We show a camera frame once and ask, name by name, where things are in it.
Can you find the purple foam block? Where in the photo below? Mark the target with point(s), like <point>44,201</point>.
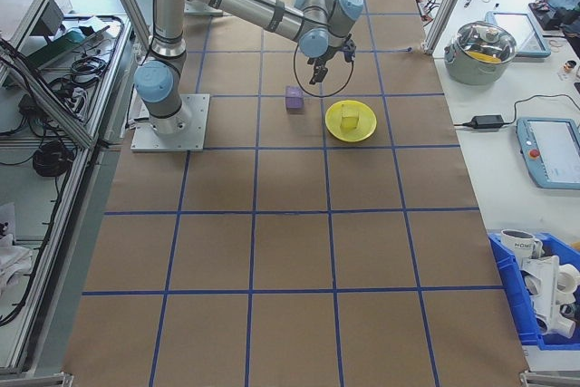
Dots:
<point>294,99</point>

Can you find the yellow foam block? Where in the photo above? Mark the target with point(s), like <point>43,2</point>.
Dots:
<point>349,119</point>

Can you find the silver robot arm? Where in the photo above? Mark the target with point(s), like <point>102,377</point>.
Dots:
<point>249,2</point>

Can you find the yellow plastic plate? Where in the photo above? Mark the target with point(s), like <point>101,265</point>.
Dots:
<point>364,122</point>

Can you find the grey pot with glass lid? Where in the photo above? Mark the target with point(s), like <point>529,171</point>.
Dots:
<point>476,72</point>

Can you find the black power adapter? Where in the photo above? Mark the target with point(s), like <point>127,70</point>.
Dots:
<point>487,121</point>

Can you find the light blue framed tablet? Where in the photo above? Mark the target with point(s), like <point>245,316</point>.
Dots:
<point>541,42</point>

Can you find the teach pendant with red button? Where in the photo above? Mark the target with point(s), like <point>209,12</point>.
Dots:
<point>530,165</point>

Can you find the white mug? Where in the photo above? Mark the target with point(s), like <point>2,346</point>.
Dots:
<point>516,246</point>

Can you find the grey box device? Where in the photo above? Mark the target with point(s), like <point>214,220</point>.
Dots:
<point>53,13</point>

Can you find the blue storage bin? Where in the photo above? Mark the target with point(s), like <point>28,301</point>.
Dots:
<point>512,305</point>

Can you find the white pipe fittings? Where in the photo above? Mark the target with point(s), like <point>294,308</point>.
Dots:
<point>548,278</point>

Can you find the white crumpled cloth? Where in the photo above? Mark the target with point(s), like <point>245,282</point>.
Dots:
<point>11,260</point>

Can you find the aluminium profile post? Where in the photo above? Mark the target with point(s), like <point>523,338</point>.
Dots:
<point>446,2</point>

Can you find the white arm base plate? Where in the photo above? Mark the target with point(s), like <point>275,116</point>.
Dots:
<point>195,133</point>
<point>195,8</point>

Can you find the V-shaped metal bar frame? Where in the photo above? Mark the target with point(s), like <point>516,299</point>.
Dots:
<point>59,110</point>

